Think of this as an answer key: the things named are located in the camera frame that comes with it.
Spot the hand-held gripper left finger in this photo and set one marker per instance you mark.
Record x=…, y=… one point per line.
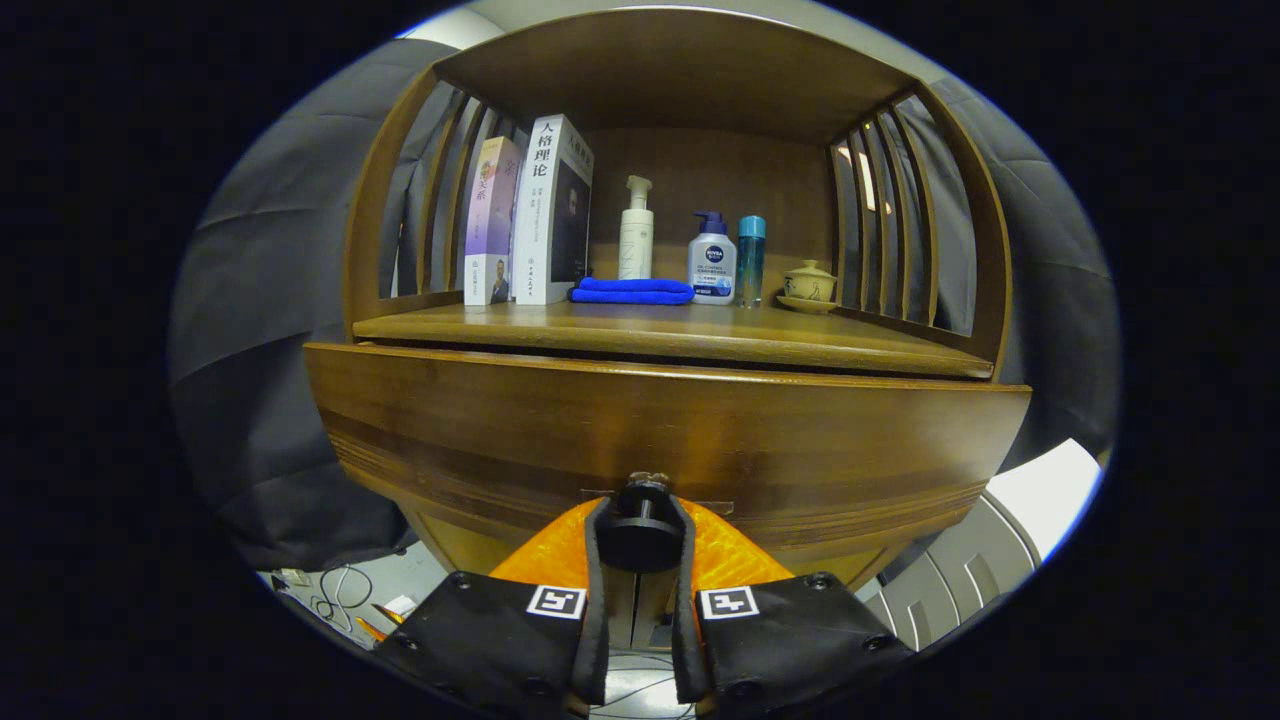
x=596, y=650

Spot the teal bottle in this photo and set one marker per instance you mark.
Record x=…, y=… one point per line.
x=751, y=265

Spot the thick white book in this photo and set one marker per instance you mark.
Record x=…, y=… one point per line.
x=535, y=220

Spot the white bottle with blue pump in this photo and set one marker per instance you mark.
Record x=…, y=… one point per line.
x=712, y=270

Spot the yellow lidded teacup with saucer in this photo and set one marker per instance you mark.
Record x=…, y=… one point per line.
x=808, y=288

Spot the wooden drawer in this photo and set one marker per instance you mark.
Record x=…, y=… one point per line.
x=650, y=420

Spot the white table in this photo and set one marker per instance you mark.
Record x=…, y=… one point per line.
x=1050, y=495

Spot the wooden cabinet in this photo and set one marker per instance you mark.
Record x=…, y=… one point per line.
x=670, y=70

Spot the wooden countertop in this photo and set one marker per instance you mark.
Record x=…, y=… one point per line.
x=700, y=330

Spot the blue folded cloth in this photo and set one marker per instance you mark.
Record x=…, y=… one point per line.
x=630, y=291

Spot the thin purple book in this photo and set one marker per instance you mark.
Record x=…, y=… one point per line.
x=490, y=220

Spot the black drawer knob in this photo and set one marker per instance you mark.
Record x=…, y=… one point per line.
x=640, y=540

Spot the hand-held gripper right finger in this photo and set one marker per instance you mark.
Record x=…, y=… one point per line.
x=685, y=650

